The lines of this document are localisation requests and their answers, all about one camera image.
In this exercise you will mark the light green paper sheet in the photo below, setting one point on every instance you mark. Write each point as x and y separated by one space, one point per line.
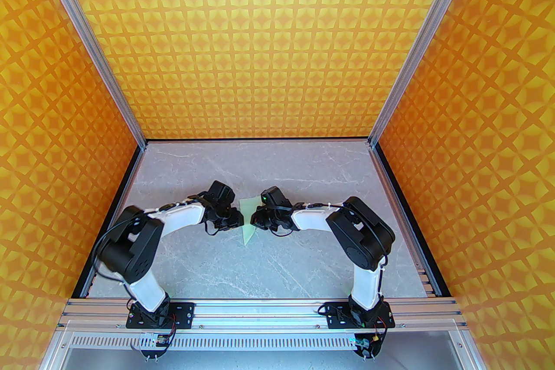
249 212

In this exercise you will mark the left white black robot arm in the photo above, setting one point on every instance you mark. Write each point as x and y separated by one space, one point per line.
130 247

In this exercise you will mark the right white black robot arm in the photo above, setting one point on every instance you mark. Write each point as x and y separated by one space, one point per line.
364 238

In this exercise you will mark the black back edge strip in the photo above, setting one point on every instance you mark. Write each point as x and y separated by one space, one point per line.
260 139

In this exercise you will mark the small circuit board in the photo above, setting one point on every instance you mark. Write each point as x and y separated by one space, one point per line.
366 344
156 341

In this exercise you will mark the aluminium front frame rail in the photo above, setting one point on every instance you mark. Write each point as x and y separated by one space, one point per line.
260 312

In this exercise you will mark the black aluminium side rail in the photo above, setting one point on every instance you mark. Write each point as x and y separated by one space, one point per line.
125 186
392 186

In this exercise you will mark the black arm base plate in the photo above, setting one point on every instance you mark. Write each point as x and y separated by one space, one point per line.
336 312
184 312

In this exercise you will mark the aluminium corner post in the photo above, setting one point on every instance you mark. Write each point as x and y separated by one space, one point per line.
88 34
426 34

